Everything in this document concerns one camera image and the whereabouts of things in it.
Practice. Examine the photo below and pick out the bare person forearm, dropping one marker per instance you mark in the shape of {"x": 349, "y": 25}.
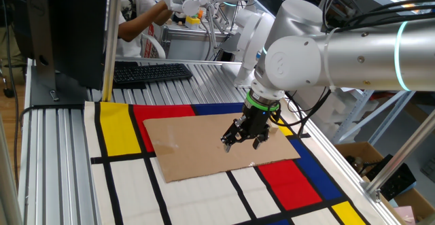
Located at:
{"x": 142, "y": 24}

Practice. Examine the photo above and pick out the silver metal case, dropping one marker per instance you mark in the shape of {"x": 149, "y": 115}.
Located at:
{"x": 187, "y": 48}

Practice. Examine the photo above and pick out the black computer keyboard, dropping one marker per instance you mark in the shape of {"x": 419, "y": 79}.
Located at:
{"x": 149, "y": 72}

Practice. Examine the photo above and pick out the silver device base plate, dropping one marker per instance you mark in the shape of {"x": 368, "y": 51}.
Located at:
{"x": 229, "y": 70}

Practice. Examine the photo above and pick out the white plastic chair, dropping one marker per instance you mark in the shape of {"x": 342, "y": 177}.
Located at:
{"x": 157, "y": 45}

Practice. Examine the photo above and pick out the black chair caster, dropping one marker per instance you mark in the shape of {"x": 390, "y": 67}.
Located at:
{"x": 8, "y": 92}

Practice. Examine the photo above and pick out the grey monitor stand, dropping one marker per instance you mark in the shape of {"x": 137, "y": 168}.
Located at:
{"x": 40, "y": 48}

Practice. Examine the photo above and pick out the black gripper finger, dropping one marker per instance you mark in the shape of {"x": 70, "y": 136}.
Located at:
{"x": 261, "y": 141}
{"x": 234, "y": 133}

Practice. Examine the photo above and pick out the white foam packing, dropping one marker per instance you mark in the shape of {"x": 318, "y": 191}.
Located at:
{"x": 336, "y": 113}

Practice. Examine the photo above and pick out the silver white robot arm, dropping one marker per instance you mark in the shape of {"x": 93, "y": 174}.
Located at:
{"x": 357, "y": 58}

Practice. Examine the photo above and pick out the brown cardboard sheet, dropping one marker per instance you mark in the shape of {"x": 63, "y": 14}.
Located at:
{"x": 190, "y": 147}

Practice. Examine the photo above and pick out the black device in box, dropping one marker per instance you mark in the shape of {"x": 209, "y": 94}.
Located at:
{"x": 391, "y": 182}

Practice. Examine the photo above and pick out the pink packet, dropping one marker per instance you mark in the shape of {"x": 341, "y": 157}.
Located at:
{"x": 404, "y": 215}

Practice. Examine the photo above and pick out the open cardboard box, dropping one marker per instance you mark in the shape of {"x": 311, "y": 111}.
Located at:
{"x": 357, "y": 148}

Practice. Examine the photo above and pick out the colour block patterned cloth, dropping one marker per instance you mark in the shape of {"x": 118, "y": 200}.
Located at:
{"x": 136, "y": 191}

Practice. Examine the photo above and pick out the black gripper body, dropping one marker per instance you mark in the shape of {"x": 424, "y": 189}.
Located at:
{"x": 256, "y": 123}

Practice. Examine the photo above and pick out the black computer monitor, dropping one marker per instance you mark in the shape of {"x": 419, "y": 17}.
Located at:
{"x": 78, "y": 31}

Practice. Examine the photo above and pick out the white haptic control device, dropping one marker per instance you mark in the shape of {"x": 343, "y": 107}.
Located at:
{"x": 251, "y": 38}

